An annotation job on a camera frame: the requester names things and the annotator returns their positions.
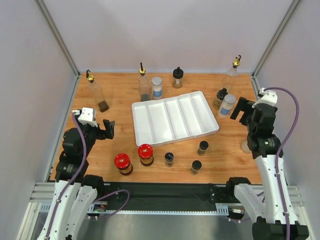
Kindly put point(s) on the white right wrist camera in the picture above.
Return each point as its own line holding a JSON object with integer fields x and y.
{"x": 268, "y": 97}

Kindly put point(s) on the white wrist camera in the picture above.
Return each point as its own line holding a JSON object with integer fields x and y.
{"x": 268, "y": 97}
{"x": 88, "y": 116}

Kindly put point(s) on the right aluminium corner post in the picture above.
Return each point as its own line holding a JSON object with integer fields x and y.
{"x": 276, "y": 36}

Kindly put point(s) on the aluminium corner post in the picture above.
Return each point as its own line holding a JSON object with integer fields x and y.
{"x": 56, "y": 34}
{"x": 276, "y": 36}

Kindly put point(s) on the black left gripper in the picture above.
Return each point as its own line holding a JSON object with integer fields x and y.
{"x": 102, "y": 134}

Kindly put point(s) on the aluminium frame rail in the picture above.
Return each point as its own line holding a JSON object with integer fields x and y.
{"x": 167, "y": 199}

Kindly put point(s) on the white divided organizer tray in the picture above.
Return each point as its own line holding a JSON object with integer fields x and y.
{"x": 173, "y": 119}

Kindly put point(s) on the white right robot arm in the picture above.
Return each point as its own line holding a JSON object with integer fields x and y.
{"x": 274, "y": 217}

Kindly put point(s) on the white powder jar black lid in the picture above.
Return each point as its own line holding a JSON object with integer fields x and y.
{"x": 245, "y": 148}

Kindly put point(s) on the salt jar blue label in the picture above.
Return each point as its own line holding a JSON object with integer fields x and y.
{"x": 157, "y": 88}

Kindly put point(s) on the red lid sauce jar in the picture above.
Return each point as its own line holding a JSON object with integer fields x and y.
{"x": 123, "y": 163}
{"x": 145, "y": 153}

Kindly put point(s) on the glass oil bottle brown sauce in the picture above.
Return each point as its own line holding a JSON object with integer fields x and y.
{"x": 97, "y": 92}

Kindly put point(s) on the small black lid spice jar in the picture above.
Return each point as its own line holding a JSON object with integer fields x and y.
{"x": 203, "y": 146}
{"x": 169, "y": 159}
{"x": 195, "y": 167}

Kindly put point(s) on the glass oil bottle dark sauce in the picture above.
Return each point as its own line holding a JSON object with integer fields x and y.
{"x": 144, "y": 86}

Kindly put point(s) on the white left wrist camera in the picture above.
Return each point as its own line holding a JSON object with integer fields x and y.
{"x": 88, "y": 116}

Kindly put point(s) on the left aluminium corner post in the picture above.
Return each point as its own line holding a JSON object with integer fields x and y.
{"x": 56, "y": 34}

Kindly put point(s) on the clear glass oil bottle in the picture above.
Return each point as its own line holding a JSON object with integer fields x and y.
{"x": 230, "y": 77}

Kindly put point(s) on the black knob grinder bottle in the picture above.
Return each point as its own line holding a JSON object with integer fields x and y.
{"x": 177, "y": 74}

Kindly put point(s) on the salt jar silver lid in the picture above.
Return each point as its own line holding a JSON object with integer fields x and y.
{"x": 226, "y": 106}

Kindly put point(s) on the black cap spice bottle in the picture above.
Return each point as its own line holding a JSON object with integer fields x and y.
{"x": 219, "y": 98}

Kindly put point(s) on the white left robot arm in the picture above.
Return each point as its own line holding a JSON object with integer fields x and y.
{"x": 74, "y": 190}

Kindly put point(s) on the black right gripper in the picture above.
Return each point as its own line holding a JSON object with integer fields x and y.
{"x": 246, "y": 113}

